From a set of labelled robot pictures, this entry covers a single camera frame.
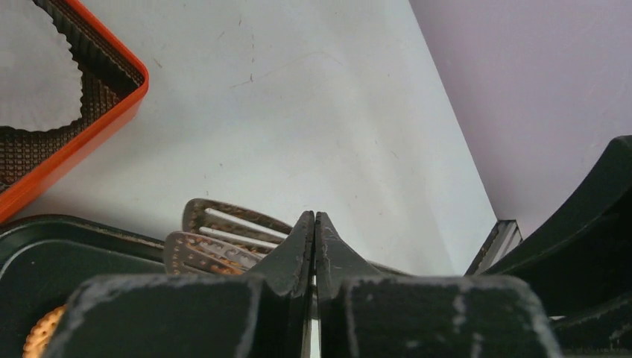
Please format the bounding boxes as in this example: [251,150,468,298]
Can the round orange biscuit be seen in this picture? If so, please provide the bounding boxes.
[22,305,66,358]

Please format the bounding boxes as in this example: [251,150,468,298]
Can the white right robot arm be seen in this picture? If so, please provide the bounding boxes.
[315,136,631,357]

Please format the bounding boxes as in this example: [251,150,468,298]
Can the black baking tray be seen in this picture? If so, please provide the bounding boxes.
[1,215,165,357]

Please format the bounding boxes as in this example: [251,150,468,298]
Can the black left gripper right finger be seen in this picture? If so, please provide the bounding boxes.
[315,212,391,357]

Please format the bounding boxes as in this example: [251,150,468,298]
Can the silver metal tongs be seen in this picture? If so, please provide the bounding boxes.
[162,198,411,277]

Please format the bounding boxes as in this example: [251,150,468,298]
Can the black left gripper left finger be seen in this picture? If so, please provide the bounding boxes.
[236,211,315,357]

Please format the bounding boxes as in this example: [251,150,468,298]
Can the orange cookie box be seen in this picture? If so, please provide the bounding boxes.
[1,1,149,221]

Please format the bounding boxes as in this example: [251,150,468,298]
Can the white paper cupcake liner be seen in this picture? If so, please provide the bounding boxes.
[1,1,82,131]

